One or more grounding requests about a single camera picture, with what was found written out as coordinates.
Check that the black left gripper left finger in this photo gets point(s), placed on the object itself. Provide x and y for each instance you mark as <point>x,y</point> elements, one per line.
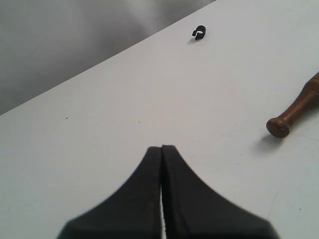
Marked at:
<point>132,212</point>

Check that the brown wooden handle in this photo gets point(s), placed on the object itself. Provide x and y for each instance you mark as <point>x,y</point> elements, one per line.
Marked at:
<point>281,125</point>

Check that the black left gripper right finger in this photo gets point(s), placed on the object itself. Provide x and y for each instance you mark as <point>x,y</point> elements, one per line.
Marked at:
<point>192,210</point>

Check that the small black plastic clip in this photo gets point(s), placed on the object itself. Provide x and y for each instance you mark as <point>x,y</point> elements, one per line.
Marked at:
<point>199,32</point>

